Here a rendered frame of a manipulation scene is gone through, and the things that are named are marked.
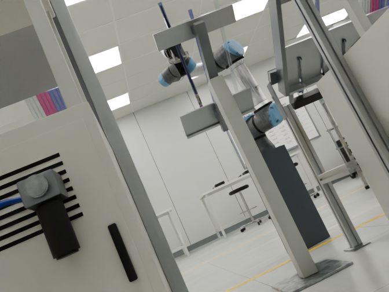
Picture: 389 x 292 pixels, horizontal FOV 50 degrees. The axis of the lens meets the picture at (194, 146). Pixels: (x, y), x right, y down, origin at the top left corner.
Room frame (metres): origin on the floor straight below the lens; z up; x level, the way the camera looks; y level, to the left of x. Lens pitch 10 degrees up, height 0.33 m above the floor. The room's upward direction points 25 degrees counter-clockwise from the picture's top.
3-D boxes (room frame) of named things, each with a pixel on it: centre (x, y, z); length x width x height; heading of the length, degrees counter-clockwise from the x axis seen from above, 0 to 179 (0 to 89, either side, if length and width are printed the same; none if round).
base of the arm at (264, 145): (2.38, -0.34, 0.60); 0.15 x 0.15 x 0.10
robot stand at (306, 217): (2.38, -0.34, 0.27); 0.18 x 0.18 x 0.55; 26
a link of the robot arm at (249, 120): (2.37, -0.34, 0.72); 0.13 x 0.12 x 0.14; 48
